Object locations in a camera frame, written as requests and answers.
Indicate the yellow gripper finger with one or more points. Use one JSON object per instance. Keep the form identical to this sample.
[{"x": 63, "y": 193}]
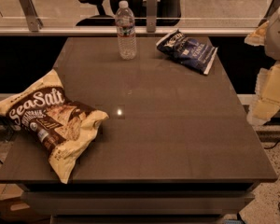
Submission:
[
  {"x": 257, "y": 38},
  {"x": 266, "y": 102}
]

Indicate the sea salt chips bag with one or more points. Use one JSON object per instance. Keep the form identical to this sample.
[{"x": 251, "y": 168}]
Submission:
[{"x": 65, "y": 128}]

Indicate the clear plastic water bottle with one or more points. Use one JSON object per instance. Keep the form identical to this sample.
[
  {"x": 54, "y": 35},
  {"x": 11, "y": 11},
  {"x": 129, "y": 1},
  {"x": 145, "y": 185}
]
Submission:
[{"x": 125, "y": 24}]

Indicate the metal bracket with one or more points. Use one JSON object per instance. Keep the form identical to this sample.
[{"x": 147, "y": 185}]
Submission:
[
  {"x": 34, "y": 23},
  {"x": 274, "y": 7},
  {"x": 151, "y": 15}
]

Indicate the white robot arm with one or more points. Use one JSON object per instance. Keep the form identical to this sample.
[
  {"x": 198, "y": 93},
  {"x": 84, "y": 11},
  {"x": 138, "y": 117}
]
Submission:
[{"x": 272, "y": 39}]

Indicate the cardboard box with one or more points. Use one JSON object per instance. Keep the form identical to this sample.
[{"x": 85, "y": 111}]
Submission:
[{"x": 13, "y": 210}]

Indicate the right metal bracket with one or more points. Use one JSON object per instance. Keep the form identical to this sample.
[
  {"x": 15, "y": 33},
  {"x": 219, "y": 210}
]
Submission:
[{"x": 274, "y": 7}]

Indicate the table drawer front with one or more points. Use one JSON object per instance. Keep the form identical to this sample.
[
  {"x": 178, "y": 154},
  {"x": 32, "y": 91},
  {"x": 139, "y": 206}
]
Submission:
[{"x": 107, "y": 203}]

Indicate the blue chips bag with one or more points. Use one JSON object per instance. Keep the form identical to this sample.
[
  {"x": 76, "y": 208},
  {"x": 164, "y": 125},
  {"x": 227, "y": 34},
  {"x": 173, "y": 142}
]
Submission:
[{"x": 188, "y": 51}]

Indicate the glass partition panel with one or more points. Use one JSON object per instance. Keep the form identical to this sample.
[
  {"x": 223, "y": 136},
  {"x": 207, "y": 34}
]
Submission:
[{"x": 194, "y": 13}]

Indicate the left metal bracket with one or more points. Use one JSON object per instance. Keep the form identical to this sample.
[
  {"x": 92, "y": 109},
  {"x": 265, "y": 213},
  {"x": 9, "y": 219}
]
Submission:
[{"x": 34, "y": 23}]

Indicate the black office chair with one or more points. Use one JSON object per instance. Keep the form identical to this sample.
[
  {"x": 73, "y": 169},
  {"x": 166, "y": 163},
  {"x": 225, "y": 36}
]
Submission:
[{"x": 168, "y": 12}]

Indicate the middle metal bracket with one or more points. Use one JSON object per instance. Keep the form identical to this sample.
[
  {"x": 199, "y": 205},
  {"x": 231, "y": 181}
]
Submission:
[{"x": 151, "y": 15}]

